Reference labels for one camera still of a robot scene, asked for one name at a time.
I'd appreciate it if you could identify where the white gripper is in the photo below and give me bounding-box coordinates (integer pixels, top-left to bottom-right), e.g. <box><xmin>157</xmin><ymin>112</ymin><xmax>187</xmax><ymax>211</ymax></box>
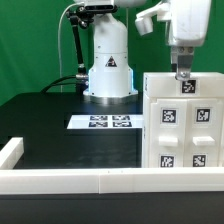
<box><xmin>167</xmin><ymin>0</ymin><xmax>212</xmax><ymax>81</ymax></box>

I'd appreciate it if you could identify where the white cabinet body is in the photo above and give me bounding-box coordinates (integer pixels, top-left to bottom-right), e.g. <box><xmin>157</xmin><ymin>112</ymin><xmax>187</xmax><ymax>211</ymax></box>
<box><xmin>141</xmin><ymin>93</ymin><xmax>224</xmax><ymax>169</ymax></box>

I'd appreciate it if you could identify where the white cabinet top block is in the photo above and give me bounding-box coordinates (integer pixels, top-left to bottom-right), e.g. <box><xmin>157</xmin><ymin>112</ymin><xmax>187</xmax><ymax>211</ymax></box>
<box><xmin>143</xmin><ymin>72</ymin><xmax>224</xmax><ymax>98</ymax></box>

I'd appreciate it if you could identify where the white door panel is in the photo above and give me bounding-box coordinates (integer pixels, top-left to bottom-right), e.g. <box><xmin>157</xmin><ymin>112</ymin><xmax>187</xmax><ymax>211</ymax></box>
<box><xmin>149</xmin><ymin>99</ymin><xmax>187</xmax><ymax>168</ymax></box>
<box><xmin>184</xmin><ymin>98</ymin><xmax>223</xmax><ymax>168</ymax></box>

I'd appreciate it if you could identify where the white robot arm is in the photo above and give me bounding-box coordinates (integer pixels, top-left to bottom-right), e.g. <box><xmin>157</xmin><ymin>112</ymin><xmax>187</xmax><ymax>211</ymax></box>
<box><xmin>73</xmin><ymin>0</ymin><xmax>212</xmax><ymax>104</ymax></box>

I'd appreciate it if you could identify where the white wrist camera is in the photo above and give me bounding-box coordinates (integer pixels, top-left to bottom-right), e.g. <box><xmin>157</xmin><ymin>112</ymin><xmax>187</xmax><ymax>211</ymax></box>
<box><xmin>135</xmin><ymin>1</ymin><xmax>171</xmax><ymax>36</ymax></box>

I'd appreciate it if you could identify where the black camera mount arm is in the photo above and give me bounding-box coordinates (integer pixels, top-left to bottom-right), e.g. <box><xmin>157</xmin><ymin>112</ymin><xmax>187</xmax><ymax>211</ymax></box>
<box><xmin>66</xmin><ymin>6</ymin><xmax>93</xmax><ymax>94</ymax></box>

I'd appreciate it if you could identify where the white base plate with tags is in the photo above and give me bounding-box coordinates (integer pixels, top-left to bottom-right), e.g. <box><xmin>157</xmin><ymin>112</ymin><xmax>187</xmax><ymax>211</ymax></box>
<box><xmin>67</xmin><ymin>114</ymin><xmax>143</xmax><ymax>130</ymax></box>

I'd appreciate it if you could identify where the white cable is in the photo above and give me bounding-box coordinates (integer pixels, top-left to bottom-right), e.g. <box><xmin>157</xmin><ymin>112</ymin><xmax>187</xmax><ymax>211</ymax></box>
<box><xmin>57</xmin><ymin>2</ymin><xmax>78</xmax><ymax>94</ymax></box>

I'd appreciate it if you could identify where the black cable bundle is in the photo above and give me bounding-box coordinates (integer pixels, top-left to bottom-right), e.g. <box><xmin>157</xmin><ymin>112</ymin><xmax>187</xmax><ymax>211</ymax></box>
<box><xmin>39</xmin><ymin>75</ymin><xmax>88</xmax><ymax>94</ymax></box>

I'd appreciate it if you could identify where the white U-shaped fence frame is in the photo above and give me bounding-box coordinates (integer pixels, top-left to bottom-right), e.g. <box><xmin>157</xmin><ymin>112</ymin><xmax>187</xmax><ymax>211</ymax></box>
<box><xmin>0</xmin><ymin>137</ymin><xmax>224</xmax><ymax>195</ymax></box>

